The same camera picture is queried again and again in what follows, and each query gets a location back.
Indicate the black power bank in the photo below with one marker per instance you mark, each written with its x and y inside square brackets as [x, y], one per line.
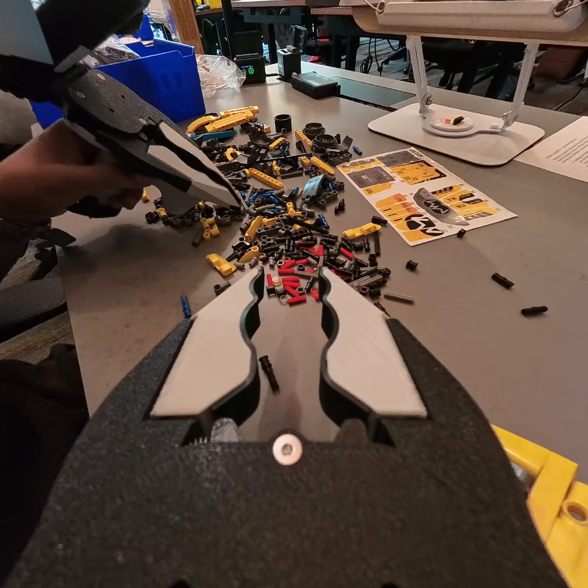
[250, 59]

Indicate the instruction sheet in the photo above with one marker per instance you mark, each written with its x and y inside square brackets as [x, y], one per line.
[413, 193]

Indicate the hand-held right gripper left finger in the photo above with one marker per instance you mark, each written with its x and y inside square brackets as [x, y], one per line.
[206, 363]

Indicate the yellow curved toy panel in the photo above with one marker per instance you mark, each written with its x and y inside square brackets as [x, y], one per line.
[220, 264]

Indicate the small black box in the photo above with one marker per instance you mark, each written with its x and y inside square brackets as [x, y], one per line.
[288, 62]

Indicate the white folding stand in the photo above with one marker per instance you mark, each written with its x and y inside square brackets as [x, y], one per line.
[482, 142]

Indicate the clear plastic bag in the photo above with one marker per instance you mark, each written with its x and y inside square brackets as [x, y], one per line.
[220, 73]

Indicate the yellow toy vehicle assembly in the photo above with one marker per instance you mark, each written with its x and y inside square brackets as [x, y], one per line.
[551, 496]

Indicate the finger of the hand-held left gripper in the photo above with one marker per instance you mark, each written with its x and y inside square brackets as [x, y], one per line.
[183, 142]
[202, 188]

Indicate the black power adapter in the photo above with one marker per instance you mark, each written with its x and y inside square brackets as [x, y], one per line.
[314, 85]

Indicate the dark desk mat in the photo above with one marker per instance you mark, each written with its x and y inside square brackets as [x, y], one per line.
[372, 92]

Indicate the pile of toy building pieces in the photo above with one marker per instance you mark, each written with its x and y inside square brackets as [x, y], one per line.
[285, 220]

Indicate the blue toy pin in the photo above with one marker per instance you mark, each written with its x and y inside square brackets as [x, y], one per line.
[185, 307]

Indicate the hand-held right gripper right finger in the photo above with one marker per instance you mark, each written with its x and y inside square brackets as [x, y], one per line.
[372, 363]

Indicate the white paper sheet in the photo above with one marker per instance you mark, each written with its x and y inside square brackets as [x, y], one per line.
[560, 147]

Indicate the small orange black piece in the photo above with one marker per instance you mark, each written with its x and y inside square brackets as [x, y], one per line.
[454, 121]

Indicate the black office chair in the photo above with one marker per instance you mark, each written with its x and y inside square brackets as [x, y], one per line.
[27, 303]

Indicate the wooden post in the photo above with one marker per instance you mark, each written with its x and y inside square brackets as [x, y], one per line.
[186, 25]

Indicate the blue plastic bin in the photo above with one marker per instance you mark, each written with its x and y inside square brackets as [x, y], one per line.
[156, 82]

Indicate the person's left hand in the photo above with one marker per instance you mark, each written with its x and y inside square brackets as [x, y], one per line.
[50, 174]

